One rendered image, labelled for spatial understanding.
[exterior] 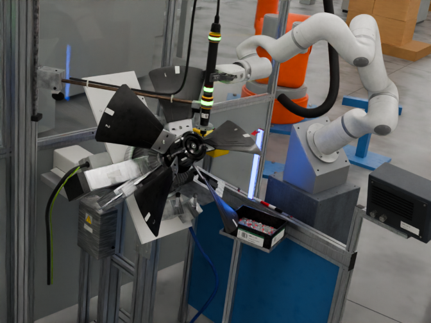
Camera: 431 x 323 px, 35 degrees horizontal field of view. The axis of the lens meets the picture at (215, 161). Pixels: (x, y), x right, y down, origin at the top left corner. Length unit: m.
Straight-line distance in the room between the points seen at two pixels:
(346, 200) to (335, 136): 0.33
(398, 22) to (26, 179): 8.12
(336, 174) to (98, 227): 1.07
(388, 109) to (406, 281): 1.84
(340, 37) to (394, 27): 7.94
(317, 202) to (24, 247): 1.27
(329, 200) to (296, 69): 3.51
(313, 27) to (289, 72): 3.93
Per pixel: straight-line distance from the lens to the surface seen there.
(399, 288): 4.30
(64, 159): 2.99
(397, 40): 10.43
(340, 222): 3.15
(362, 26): 2.54
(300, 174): 3.00
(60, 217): 3.29
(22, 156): 2.86
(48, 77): 2.71
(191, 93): 2.65
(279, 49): 2.58
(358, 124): 2.84
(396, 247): 4.75
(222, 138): 2.72
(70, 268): 3.48
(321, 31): 2.49
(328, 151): 3.00
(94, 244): 2.89
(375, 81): 2.66
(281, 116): 6.47
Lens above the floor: 2.16
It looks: 23 degrees down
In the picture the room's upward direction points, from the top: 7 degrees clockwise
